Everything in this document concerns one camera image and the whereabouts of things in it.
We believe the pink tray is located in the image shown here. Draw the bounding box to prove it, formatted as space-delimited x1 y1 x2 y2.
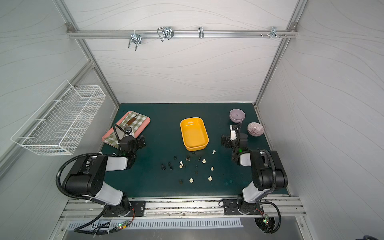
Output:
101 110 151 150

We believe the metal hook clamp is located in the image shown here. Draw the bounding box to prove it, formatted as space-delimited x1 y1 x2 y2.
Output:
157 27 175 42
128 31 142 51

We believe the yellow plastic storage box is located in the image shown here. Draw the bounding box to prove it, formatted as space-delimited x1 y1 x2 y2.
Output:
180 117 209 152

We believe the metal hook clamp middle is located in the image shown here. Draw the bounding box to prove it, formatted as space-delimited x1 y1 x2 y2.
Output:
157 27 175 42

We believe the purple ribbed bowl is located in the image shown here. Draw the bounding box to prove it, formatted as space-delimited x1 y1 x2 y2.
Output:
247 122 265 137

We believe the green checkered cloth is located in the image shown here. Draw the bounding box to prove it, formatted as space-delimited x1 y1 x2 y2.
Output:
106 111 148 148

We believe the white wire basket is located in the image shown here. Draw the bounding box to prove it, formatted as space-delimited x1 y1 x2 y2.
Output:
11 80 106 156

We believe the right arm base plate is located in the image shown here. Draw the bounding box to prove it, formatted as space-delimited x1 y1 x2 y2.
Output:
219 199 264 216

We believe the aluminium crossbar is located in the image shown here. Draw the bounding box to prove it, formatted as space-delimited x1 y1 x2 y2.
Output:
67 29 299 40

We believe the metal ring clamp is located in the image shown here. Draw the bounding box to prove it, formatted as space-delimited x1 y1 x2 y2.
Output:
198 27 204 39

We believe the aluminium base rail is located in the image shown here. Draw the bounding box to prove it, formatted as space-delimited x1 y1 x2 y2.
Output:
59 195 307 221

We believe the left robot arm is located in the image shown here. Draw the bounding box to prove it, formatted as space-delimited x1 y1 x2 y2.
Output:
55 135 146 211

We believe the metal bracket right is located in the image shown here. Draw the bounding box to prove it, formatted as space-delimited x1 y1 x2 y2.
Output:
260 27 287 39

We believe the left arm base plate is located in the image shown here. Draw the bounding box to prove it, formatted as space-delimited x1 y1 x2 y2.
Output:
103 200 146 218

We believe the metal spatula wooden handle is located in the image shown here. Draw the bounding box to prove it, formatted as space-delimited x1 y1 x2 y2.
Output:
126 115 138 126

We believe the purple bowl upright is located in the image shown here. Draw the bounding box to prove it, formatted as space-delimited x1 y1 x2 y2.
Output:
229 109 246 124

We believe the left black conduit cable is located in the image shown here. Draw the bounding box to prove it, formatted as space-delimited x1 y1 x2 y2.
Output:
55 152 104 200

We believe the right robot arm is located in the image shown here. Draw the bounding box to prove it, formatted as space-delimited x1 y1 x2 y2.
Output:
221 133 288 212

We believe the metal hook clamp left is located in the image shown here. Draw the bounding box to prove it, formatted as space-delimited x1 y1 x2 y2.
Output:
128 31 142 51

